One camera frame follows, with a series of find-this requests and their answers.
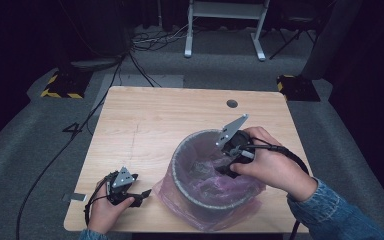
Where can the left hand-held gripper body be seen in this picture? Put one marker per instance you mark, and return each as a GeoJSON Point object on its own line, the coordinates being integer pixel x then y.
{"type": "Point", "coordinates": [123, 178]}

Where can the black yellow striped stand base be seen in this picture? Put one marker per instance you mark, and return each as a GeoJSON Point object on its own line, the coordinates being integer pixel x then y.
{"type": "Point", "coordinates": [67, 85]}
{"type": "Point", "coordinates": [298, 88]}

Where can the green ribbed trash bin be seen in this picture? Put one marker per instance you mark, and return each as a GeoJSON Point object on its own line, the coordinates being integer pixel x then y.
{"type": "Point", "coordinates": [193, 200]}

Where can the person's right hand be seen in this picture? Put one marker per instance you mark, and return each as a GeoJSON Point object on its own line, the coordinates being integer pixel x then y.
{"type": "Point", "coordinates": [276, 170]}

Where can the grey tape piece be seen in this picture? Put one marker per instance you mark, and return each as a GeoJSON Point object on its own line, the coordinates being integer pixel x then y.
{"type": "Point", "coordinates": [75, 197]}

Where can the white metal stand frame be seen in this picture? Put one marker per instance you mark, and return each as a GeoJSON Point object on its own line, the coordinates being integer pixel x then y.
{"type": "Point", "coordinates": [226, 10]}

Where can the person's left hand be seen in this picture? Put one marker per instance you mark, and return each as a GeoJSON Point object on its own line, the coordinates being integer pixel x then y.
{"type": "Point", "coordinates": [106, 213]}

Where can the round table grommet hole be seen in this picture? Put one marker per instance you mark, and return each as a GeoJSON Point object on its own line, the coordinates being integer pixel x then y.
{"type": "Point", "coordinates": [232, 103]}

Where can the black tripod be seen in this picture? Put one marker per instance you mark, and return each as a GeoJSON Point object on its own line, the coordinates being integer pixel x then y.
{"type": "Point", "coordinates": [291, 38]}

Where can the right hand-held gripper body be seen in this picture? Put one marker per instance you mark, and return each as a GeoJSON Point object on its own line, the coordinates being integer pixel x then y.
{"type": "Point", "coordinates": [235, 140]}

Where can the pink plastic garbage bag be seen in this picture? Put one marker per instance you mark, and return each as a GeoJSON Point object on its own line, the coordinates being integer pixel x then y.
{"type": "Point", "coordinates": [206, 186]}

